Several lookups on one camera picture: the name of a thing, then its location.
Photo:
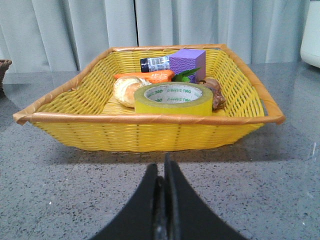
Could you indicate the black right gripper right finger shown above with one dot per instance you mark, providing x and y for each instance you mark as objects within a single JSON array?
[{"x": 188, "y": 217}]

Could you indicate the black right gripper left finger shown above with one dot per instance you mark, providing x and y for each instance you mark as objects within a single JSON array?
[{"x": 144, "y": 215}]

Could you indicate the yellow packing tape roll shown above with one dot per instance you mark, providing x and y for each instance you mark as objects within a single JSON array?
[{"x": 179, "y": 98}]

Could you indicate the brown chicken drumstick toy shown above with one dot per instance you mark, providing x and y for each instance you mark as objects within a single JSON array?
[{"x": 218, "y": 100}]

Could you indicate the yellow woven basket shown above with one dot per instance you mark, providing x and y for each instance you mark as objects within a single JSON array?
[{"x": 82, "y": 112}]

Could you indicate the bread roll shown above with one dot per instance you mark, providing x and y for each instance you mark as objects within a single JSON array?
[{"x": 125, "y": 87}]

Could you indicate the green leaf toy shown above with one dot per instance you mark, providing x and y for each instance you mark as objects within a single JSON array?
[{"x": 184, "y": 75}]

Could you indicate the orange carrot toy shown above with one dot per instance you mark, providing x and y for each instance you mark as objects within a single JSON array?
[{"x": 160, "y": 76}]

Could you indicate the small black-capped bottle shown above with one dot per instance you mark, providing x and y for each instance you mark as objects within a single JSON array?
[{"x": 152, "y": 64}]

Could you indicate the purple foam block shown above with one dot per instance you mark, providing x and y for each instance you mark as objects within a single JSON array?
[{"x": 187, "y": 60}]

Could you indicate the white appliance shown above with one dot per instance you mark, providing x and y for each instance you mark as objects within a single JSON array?
[{"x": 310, "y": 45}]

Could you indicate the brown wicker basket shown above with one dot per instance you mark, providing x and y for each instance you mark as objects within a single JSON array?
[{"x": 4, "y": 66}]

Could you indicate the pale grey curtain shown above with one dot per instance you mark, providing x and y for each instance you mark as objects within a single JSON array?
[{"x": 66, "y": 35}]

